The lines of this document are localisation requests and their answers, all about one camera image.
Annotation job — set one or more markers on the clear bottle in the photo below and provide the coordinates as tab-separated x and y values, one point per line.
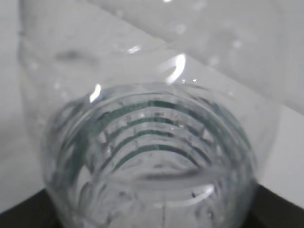
152	113

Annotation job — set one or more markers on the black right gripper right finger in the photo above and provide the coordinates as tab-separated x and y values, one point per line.
268	210

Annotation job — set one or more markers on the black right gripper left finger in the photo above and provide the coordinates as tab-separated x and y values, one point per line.
35	212

